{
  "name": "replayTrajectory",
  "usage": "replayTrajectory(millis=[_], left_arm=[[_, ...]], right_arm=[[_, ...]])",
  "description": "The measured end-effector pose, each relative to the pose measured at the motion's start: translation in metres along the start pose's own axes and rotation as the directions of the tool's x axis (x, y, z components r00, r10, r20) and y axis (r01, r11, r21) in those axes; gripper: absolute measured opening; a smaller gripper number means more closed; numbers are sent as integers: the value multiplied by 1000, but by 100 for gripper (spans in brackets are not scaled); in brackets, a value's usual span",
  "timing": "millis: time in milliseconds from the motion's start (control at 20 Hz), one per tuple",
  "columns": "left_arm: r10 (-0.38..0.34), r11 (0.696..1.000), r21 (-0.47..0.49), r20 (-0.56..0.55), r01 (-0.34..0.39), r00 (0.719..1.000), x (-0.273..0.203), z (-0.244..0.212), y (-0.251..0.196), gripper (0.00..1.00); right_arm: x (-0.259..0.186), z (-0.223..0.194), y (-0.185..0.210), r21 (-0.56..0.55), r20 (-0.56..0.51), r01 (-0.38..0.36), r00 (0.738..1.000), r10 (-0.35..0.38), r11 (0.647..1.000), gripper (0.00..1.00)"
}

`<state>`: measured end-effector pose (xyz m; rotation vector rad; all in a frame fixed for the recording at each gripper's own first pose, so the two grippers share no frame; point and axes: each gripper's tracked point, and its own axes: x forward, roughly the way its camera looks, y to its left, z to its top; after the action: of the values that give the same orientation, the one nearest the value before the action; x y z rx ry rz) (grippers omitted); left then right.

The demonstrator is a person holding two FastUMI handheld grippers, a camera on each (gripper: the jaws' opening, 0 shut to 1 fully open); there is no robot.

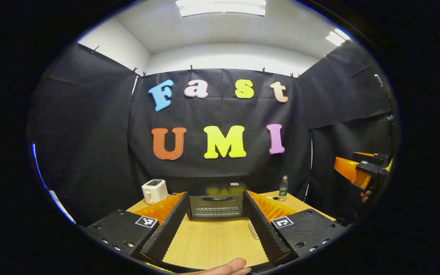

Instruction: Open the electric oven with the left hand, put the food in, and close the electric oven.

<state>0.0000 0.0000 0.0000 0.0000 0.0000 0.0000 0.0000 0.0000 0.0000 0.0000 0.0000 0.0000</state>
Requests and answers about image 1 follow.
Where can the black electric oven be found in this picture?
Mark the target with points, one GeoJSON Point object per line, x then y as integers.
{"type": "Point", "coordinates": [216, 210]}

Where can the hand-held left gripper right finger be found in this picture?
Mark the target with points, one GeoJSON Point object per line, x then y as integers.
{"type": "Point", "coordinates": [260, 225]}

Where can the white toaster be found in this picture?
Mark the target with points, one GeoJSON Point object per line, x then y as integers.
{"type": "Point", "coordinates": [154, 193]}

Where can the white rectangular tray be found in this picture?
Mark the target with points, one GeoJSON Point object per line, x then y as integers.
{"type": "Point", "coordinates": [253, 230]}

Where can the clear plastic water bottle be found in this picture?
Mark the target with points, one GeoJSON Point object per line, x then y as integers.
{"type": "Point", "coordinates": [283, 191]}

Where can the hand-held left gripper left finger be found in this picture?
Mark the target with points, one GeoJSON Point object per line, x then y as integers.
{"type": "Point", "coordinates": [170, 227]}

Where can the black backdrop cloth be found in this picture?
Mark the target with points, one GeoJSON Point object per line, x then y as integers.
{"type": "Point", "coordinates": [220, 110]}

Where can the small ceiling light panel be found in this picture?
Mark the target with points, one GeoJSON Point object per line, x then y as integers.
{"type": "Point", "coordinates": [337, 37]}

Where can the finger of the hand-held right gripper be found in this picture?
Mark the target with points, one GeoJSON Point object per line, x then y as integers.
{"type": "Point", "coordinates": [351, 172]}
{"type": "Point", "coordinates": [369, 155]}

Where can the large ceiling light panel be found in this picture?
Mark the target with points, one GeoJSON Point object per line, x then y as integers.
{"type": "Point", "coordinates": [220, 7]}

